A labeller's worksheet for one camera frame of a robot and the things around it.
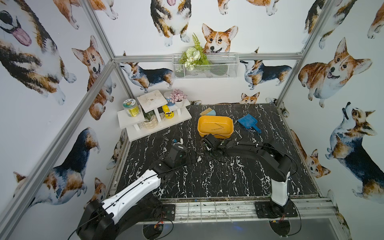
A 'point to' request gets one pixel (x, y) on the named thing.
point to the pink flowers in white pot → (177, 97)
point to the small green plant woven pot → (150, 123)
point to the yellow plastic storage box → (205, 123)
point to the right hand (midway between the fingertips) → (210, 150)
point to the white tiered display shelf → (156, 114)
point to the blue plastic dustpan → (248, 121)
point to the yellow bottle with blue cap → (168, 113)
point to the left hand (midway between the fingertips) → (190, 151)
